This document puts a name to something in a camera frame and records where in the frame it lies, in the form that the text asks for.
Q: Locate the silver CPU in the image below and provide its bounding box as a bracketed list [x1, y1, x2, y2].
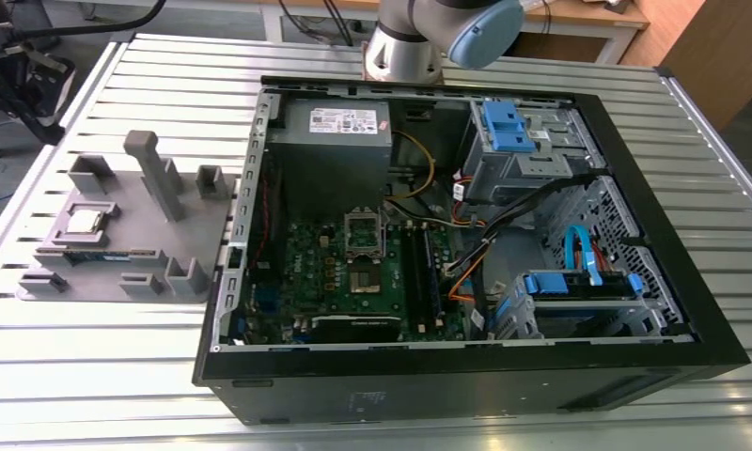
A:
[64, 208, 113, 237]

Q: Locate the CPU socket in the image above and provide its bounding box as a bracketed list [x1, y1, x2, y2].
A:
[347, 260, 387, 296]

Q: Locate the grey parts rack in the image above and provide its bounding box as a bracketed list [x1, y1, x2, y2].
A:
[13, 130, 242, 305]

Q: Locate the grey power supply unit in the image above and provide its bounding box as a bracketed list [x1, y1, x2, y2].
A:
[265, 98, 395, 225]

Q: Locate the blue rear port connector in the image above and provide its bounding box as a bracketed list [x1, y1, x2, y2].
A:
[253, 286, 280, 315]

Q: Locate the green motherboard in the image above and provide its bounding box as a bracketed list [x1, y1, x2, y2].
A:
[228, 218, 471, 344]

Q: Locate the black graphics card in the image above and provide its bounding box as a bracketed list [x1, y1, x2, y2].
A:
[309, 313, 404, 343]

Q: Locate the metal drive cage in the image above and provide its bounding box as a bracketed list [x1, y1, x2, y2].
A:
[461, 98, 607, 206]

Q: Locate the black PC case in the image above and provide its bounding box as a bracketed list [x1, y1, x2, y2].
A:
[190, 73, 752, 428]

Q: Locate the hard disk in blue carrier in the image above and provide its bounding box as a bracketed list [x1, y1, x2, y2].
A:
[523, 271, 644, 302]

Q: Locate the wooden desk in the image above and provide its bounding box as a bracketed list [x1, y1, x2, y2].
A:
[507, 0, 652, 67]

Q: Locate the metal disk bay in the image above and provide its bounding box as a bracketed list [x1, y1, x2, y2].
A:
[488, 270, 691, 342]

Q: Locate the brown wooden cabinet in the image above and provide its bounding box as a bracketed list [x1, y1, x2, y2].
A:
[619, 0, 752, 133]

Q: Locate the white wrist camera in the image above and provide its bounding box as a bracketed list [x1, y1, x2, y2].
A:
[25, 49, 78, 131]

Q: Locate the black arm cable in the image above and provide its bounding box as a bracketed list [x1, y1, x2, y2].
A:
[0, 0, 169, 41]

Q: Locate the yellow wire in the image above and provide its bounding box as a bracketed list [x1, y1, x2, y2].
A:
[385, 130, 437, 202]

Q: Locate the grey white wire bundle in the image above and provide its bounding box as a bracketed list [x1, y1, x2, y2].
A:
[385, 196, 484, 231]

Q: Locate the red orange wire bundle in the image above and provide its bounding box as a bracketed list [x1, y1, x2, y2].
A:
[448, 171, 479, 227]

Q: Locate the white wire bundle with connector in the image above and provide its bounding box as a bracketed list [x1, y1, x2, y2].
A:
[441, 237, 497, 279]

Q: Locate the blue plastic drive bracket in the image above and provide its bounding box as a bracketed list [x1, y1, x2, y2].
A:
[483, 100, 529, 132]
[492, 130, 539, 153]

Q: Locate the black cable bundle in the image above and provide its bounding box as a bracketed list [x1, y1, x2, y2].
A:
[475, 172, 603, 245]

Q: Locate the blue flat wire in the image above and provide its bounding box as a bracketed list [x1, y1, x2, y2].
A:
[561, 224, 604, 288]

